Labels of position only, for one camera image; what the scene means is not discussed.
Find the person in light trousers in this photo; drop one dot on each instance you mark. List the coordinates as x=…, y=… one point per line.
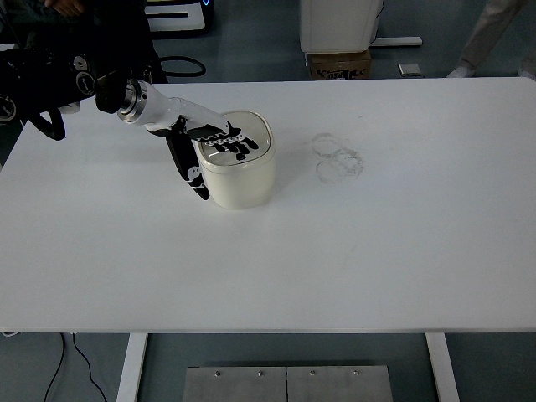
x=486, y=37

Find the brown cardboard box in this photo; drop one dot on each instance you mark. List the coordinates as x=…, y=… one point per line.
x=339, y=67

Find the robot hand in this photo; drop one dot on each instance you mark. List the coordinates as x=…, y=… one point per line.
x=176, y=111

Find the white and black machine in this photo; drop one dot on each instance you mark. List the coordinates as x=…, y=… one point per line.
x=180, y=19

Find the small grey floor item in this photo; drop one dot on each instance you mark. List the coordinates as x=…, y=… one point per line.
x=410, y=69

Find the white table leg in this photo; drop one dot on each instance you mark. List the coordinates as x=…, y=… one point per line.
x=443, y=368
x=132, y=368

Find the cream trash bin with lid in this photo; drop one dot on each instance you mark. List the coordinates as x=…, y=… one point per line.
x=240, y=184

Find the grey metal plate with screws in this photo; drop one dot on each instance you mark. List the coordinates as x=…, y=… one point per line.
x=234, y=387
x=339, y=387

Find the white floor bar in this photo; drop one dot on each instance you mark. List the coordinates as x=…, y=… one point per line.
x=398, y=41

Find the white side table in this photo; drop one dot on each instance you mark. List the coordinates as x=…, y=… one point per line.
x=6, y=47

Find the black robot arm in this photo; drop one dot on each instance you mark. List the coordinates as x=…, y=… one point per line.
x=46, y=79

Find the white plastic container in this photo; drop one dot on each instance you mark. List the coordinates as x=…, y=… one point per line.
x=335, y=25

